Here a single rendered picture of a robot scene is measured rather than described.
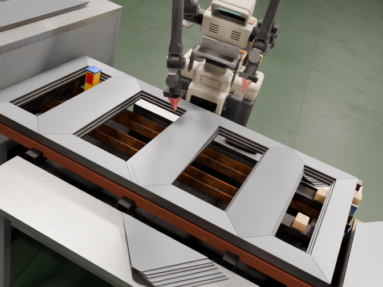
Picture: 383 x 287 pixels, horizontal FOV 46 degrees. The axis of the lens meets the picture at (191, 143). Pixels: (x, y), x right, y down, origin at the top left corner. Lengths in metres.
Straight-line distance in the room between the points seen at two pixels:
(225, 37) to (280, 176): 0.89
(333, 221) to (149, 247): 0.75
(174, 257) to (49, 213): 0.48
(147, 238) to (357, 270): 0.75
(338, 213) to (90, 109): 1.16
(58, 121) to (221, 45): 1.01
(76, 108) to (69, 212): 0.56
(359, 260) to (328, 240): 0.13
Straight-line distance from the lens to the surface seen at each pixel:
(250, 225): 1.70
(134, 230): 1.63
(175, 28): 2.10
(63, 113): 2.05
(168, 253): 1.59
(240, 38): 2.51
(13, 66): 2.24
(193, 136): 2.07
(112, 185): 1.79
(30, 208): 1.73
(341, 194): 2.08
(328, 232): 1.84
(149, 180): 1.75
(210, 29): 2.53
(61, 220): 1.69
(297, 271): 1.65
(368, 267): 1.81
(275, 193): 1.90
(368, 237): 1.94
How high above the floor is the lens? 1.95
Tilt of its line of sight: 33 degrees down
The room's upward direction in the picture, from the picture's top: 16 degrees clockwise
